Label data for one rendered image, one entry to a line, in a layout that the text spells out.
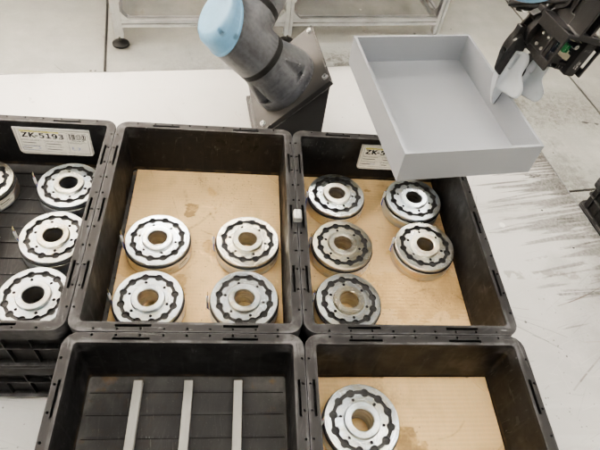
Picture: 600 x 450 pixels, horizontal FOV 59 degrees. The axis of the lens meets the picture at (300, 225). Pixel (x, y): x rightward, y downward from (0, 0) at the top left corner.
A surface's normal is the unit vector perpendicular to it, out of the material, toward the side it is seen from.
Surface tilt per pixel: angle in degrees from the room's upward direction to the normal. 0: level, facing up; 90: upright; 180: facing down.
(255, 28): 60
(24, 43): 0
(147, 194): 0
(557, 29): 76
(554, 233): 0
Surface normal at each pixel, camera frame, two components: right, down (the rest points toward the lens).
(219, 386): 0.11, -0.63
